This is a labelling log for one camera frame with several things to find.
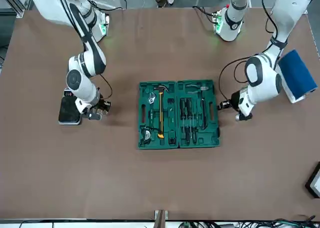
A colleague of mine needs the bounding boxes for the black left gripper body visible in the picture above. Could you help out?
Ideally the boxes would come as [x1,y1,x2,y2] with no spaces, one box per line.
[226,90,242,110]

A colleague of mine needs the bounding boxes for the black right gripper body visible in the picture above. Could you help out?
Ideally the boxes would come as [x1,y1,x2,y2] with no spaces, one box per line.
[96,98,112,109]

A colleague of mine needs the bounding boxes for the green plastic toolbox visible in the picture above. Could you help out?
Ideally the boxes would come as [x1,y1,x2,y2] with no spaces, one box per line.
[137,79,222,150]

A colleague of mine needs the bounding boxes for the black digital kitchen scale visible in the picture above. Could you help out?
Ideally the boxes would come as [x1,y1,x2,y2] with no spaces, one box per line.
[58,88,82,126]

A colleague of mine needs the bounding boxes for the long black utility knife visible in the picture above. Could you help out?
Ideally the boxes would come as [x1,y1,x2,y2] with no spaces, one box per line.
[200,97,209,130]

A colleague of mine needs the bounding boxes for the black tape measure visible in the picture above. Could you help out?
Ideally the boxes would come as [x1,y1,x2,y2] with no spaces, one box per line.
[140,128,154,142]

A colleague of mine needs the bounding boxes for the blue towel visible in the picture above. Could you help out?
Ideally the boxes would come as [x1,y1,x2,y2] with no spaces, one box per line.
[278,49,319,101]

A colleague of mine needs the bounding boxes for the white button control box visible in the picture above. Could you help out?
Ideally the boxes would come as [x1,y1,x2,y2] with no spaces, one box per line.
[304,162,320,199]

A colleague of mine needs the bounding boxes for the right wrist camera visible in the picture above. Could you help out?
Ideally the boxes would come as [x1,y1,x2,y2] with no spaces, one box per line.
[84,111,104,121]

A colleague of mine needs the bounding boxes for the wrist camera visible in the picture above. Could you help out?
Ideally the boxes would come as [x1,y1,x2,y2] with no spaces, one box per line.
[84,111,104,121]
[234,112,254,122]

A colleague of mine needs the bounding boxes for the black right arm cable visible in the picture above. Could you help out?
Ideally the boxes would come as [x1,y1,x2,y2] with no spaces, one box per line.
[99,74,113,99]

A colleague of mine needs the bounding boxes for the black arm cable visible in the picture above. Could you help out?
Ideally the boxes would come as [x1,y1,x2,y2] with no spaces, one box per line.
[218,55,252,102]
[99,74,113,99]

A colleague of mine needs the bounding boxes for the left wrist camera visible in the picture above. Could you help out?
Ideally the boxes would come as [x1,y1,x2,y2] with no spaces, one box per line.
[234,112,254,122]

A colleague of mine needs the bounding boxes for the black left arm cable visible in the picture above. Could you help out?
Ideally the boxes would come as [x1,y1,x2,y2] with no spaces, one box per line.
[218,55,252,102]

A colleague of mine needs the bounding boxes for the grey handled pliers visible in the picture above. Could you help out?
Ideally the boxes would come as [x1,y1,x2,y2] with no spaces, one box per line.
[184,84,211,93]

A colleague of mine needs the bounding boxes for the black handled screwdriver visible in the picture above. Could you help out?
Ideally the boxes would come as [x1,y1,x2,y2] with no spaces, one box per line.
[185,98,194,130]
[190,115,199,144]
[179,98,187,130]
[183,117,190,146]

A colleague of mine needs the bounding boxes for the hammer with yellow black handle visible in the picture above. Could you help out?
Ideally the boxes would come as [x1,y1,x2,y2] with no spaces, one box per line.
[153,85,169,139]

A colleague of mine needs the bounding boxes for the aluminium frame post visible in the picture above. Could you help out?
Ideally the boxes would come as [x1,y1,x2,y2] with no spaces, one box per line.
[154,209,170,228]

